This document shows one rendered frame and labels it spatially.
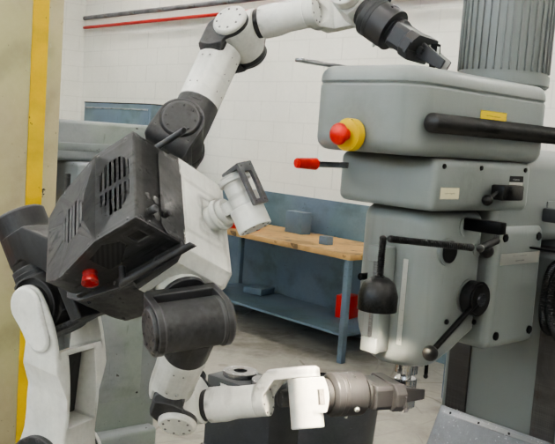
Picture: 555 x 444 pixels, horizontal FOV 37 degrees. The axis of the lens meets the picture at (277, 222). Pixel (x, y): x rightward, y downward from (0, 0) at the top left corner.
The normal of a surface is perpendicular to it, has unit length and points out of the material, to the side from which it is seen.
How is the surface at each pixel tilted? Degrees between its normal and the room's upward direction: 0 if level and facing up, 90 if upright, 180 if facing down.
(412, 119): 90
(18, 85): 90
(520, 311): 90
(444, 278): 90
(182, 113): 61
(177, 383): 132
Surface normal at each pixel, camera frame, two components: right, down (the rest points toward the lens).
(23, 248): -0.45, 0.06
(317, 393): 0.41, -0.25
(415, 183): -0.73, 0.02
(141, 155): 0.83, -0.40
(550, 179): 0.67, 0.12
